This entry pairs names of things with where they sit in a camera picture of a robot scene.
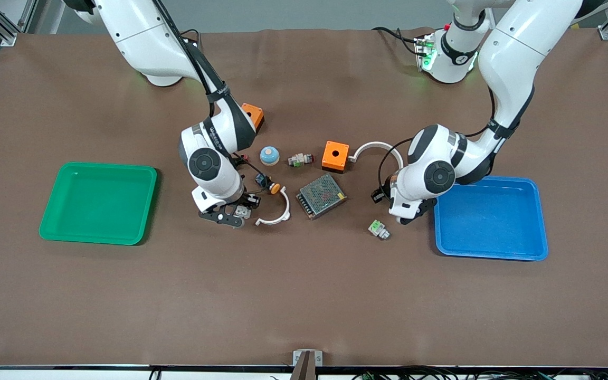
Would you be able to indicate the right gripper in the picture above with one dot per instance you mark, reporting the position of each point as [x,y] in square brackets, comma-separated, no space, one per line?
[244,199]

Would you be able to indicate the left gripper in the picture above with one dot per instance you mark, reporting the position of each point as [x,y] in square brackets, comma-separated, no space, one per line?
[424,207]

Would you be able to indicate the white red circuit breaker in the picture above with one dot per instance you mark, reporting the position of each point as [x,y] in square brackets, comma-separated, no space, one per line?
[241,211]

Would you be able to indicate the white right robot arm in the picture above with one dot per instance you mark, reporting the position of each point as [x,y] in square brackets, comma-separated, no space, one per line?
[145,42]

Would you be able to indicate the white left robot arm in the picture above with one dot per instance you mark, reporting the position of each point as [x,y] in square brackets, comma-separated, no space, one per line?
[515,42]

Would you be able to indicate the green white terminal component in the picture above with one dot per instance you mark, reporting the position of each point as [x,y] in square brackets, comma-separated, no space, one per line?
[379,229]

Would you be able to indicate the orange head push button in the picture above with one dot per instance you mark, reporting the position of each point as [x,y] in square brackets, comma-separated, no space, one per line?
[274,188]

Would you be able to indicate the blue dome buzzer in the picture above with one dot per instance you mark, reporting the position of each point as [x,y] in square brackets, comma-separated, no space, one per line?
[269,156]

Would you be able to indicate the metal mesh power supply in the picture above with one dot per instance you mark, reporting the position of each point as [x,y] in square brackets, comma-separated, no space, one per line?
[321,196]

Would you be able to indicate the orange box black base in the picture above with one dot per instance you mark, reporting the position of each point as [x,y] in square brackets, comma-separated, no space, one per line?
[335,153]
[254,112]

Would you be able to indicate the small green-white connector centre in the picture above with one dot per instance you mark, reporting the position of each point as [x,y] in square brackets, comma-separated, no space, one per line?
[300,159]

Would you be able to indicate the blue plastic tray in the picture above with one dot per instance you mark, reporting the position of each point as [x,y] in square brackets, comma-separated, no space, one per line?
[494,221]

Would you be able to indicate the green plastic tray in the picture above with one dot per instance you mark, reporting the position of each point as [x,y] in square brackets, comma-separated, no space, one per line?
[98,206]

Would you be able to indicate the small white curved duct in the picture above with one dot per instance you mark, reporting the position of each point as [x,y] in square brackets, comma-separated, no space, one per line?
[285,208]

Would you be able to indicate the large white curved duct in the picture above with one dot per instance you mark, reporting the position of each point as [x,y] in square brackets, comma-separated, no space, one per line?
[372,144]

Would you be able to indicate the metal table edge bracket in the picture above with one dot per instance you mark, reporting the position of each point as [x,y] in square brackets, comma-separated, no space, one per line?
[307,364]

